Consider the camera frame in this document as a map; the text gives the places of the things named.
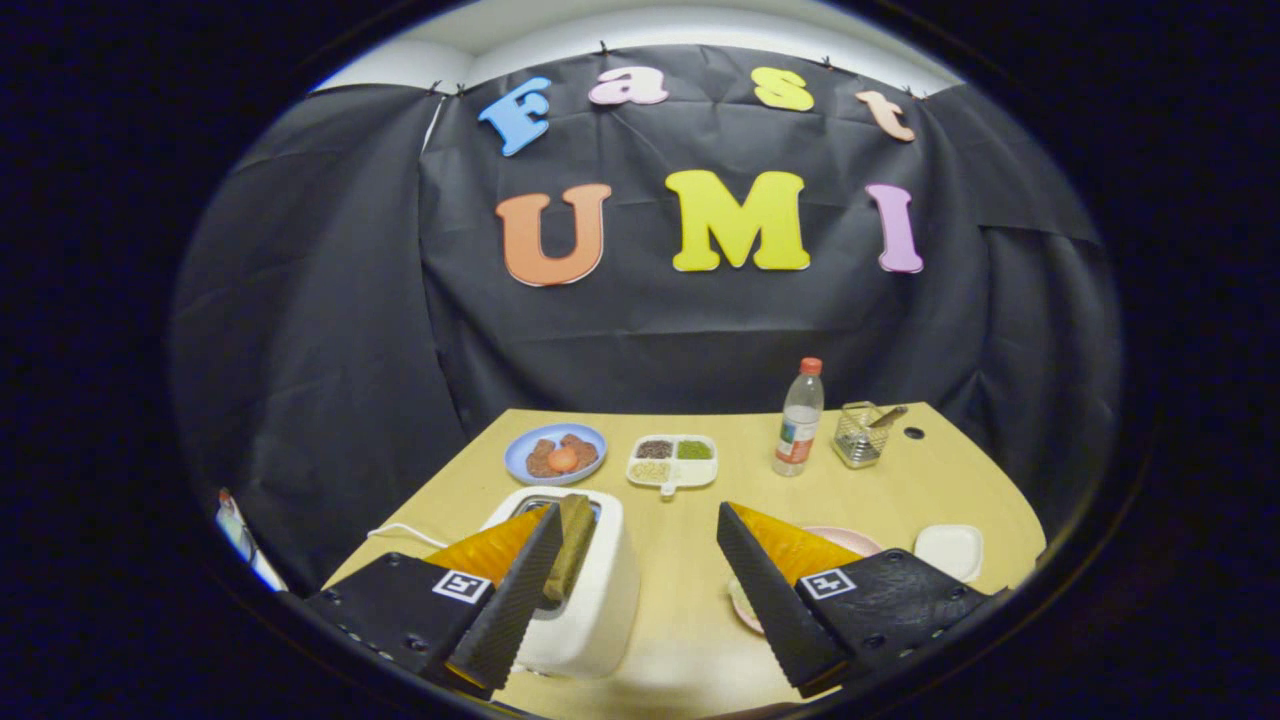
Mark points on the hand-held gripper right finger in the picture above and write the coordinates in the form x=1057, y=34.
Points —
x=765, y=600

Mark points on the orange round food piece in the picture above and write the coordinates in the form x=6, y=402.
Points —
x=563, y=459

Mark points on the brown bread slice in toaster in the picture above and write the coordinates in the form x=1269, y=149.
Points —
x=572, y=545

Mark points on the metal mesh utensil holder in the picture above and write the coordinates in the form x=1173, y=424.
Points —
x=860, y=440

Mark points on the small white plate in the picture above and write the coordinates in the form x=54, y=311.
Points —
x=950, y=552

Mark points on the black backdrop cloth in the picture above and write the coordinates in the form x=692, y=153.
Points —
x=640, y=340

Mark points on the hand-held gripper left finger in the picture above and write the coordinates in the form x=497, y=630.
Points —
x=515, y=600

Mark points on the pink round plate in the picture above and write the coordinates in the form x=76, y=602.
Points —
x=845, y=540

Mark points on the white sectioned dish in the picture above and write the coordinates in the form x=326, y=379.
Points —
x=672, y=480

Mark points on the white toaster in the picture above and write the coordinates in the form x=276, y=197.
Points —
x=600, y=600

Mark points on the blue round plate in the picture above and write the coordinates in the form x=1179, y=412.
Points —
x=520, y=460

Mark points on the white and blue object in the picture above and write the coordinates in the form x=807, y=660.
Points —
x=240, y=535

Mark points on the clear bottle with red cap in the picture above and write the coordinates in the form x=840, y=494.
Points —
x=799, y=425

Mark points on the brown meat pieces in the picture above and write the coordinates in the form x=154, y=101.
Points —
x=585, y=450

